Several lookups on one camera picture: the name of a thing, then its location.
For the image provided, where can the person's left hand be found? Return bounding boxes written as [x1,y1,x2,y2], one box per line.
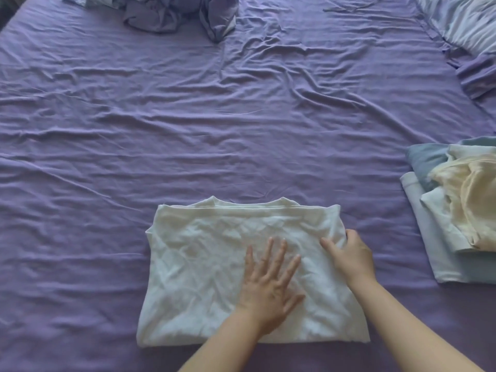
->
[236,237,306,337]

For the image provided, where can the person's right hand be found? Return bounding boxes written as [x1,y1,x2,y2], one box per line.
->
[319,229,377,292]

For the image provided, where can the white t-shirt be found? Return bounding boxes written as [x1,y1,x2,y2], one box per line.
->
[136,196,371,348]

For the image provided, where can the white jeans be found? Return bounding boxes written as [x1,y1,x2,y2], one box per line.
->
[399,170,496,285]

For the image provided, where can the pale yellow garment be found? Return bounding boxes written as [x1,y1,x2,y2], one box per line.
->
[429,153,496,252]

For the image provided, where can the purple sheet bed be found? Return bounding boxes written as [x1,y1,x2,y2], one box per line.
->
[0,0,496,372]

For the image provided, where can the person's right forearm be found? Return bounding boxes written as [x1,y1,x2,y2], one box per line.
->
[350,281,485,372]

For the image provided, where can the crumpled purple grey quilt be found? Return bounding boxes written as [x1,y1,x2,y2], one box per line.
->
[61,0,240,44]

